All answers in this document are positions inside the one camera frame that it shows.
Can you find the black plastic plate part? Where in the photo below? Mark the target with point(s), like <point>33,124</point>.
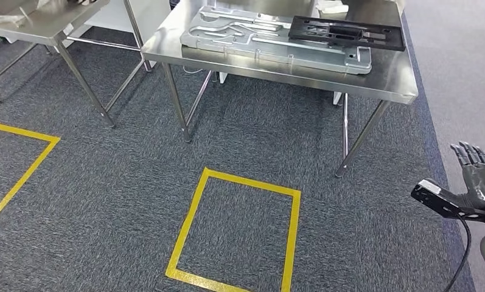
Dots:
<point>302,32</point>

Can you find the stainless steel workbench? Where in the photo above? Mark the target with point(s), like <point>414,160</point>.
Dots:
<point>387,76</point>

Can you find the stamped silver metal panel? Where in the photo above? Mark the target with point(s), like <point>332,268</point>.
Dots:
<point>306,56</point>

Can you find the folded white tissue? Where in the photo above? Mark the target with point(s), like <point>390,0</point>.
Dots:
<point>331,6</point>

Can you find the white panel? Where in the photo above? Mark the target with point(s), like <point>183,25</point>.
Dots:
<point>105,16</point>

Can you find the black items on table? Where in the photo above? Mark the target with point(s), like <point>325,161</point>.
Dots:
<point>81,1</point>

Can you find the stainless steel table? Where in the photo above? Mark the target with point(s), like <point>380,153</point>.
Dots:
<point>44,24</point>

